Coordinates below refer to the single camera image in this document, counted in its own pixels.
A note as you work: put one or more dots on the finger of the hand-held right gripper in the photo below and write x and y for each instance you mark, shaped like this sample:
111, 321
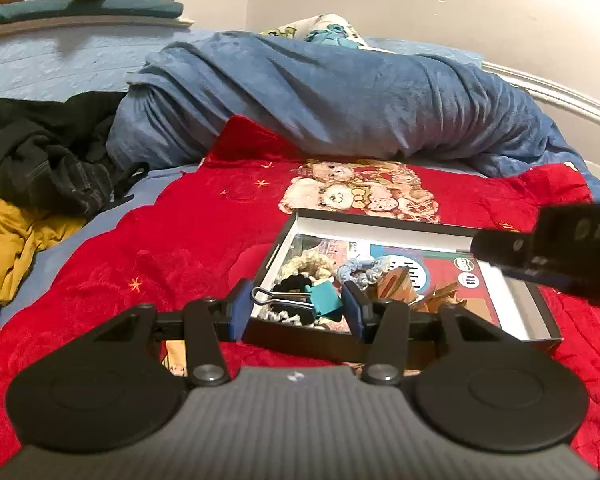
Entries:
502, 249

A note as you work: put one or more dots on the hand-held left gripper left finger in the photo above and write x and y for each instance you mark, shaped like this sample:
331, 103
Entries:
237, 310

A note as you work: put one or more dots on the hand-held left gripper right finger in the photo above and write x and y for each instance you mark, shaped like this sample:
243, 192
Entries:
355, 310

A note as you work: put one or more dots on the teal binder clip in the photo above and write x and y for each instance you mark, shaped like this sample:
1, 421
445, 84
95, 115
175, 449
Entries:
325, 301

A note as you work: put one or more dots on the blue scrunchie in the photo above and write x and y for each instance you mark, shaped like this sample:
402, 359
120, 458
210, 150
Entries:
355, 270

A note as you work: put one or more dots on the gold snack packet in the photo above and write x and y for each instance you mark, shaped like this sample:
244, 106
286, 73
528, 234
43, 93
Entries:
437, 297
395, 285

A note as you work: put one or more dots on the black lace-edged scrunchie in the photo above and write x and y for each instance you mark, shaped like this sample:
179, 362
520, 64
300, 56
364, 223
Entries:
290, 292

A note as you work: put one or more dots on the cream scrunchie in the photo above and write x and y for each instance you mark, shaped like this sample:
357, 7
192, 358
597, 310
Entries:
312, 262

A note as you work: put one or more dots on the black shallow box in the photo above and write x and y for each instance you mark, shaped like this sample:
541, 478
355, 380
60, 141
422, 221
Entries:
300, 344

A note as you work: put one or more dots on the colourful book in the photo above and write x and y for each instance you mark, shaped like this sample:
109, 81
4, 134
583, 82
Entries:
430, 270

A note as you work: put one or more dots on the red printed blanket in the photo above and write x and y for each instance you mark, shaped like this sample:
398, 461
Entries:
180, 220

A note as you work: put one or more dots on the blue duvet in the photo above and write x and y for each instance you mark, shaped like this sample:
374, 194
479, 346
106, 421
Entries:
330, 95

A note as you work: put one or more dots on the yellow garment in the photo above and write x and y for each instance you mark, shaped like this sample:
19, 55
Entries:
5, 250

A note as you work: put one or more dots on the black garment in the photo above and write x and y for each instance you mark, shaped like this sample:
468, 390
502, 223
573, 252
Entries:
45, 160

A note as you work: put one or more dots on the floral print pillow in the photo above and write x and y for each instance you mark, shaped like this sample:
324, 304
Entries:
325, 32

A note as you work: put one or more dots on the light blue bedsheet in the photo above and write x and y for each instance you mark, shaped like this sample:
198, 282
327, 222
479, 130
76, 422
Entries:
80, 65

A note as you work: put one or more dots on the teal cushion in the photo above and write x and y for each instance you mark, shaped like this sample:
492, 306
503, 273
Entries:
80, 10

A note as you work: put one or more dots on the white bed frame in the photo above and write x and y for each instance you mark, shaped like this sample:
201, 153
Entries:
555, 95

